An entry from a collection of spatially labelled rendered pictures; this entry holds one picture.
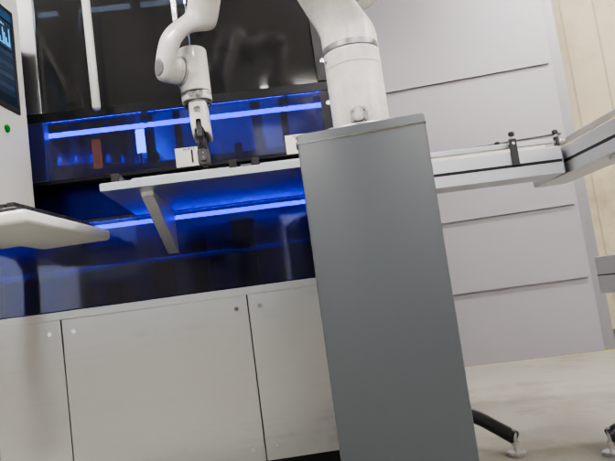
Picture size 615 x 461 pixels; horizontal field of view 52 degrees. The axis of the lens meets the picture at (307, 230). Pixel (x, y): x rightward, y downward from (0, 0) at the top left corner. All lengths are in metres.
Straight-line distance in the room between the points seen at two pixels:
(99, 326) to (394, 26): 3.05
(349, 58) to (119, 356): 1.12
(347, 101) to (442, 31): 3.09
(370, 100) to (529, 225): 2.91
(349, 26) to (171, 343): 1.06
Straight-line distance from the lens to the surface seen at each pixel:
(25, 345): 2.05
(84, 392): 2.01
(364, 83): 1.33
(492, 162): 2.20
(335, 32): 1.38
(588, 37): 4.54
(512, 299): 4.11
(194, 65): 1.82
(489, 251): 4.09
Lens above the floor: 0.54
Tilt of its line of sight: 6 degrees up
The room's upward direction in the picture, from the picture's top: 8 degrees counter-clockwise
